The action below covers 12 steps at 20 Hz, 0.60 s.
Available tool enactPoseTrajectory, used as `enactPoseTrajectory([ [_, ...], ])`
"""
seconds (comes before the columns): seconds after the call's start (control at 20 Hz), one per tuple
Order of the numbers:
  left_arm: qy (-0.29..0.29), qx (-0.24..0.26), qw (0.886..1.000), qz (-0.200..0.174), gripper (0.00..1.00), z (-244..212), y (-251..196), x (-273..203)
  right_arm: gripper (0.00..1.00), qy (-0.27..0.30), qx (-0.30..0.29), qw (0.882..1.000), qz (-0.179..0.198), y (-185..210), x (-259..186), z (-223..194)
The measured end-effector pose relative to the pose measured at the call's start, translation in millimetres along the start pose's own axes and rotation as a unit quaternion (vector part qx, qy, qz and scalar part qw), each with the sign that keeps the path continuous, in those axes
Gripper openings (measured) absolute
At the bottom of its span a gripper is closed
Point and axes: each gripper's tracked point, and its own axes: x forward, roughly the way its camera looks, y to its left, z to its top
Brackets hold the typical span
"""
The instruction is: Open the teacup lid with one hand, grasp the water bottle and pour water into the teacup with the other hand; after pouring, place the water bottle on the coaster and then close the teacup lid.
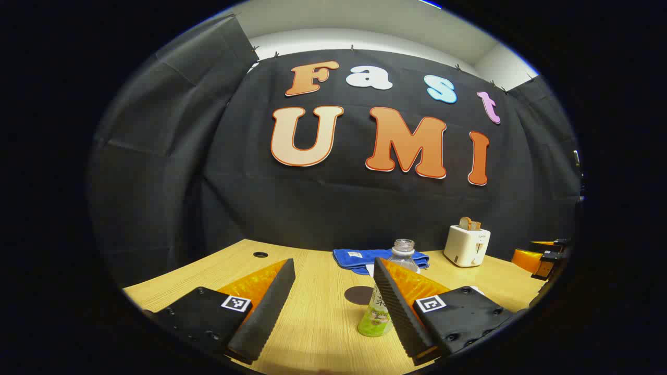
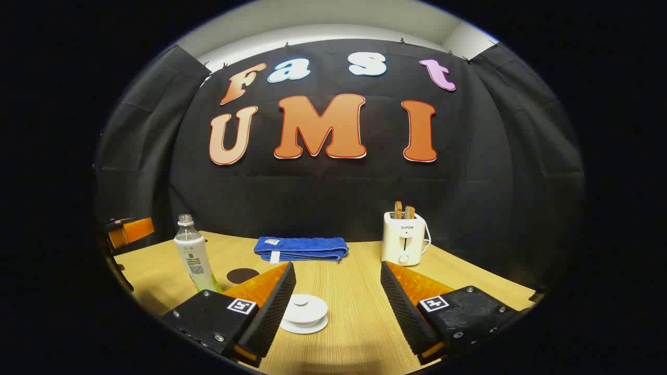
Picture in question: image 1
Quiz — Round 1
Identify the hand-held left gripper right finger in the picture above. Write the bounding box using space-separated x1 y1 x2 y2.
373 257 514 367

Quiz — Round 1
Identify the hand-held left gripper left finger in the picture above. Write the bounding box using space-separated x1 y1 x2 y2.
143 258 296 365

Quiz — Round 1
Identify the clear water bottle green label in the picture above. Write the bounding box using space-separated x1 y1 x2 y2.
357 239 421 338

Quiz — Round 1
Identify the dark round coaster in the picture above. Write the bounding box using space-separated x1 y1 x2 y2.
344 285 375 306

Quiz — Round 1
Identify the cream toaster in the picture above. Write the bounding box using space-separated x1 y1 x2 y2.
443 225 491 268

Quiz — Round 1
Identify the folded blue towel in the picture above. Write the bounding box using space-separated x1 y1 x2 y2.
333 248 430 276

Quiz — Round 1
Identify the black backdrop cloth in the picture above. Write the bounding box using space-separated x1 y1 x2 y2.
86 13 583 290

